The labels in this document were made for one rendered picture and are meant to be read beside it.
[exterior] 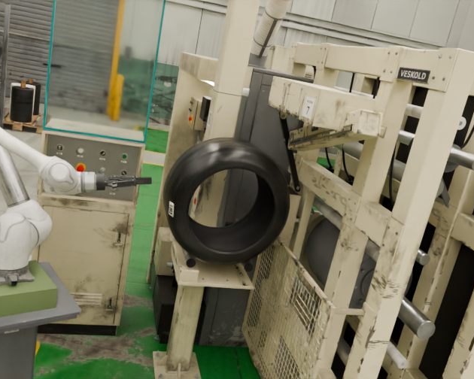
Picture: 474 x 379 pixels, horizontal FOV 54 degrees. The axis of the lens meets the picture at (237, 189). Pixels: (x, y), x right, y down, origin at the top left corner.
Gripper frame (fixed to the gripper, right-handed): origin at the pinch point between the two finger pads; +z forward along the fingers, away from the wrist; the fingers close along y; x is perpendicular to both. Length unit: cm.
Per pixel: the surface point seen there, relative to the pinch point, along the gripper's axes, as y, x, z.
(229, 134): 27, -16, 44
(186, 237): -12.0, 23.2, 17.6
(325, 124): -35, -31, 68
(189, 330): 28, 98, 25
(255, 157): -11, -12, 48
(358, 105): -35, -39, 82
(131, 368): 33, 124, -8
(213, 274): -1, 49, 33
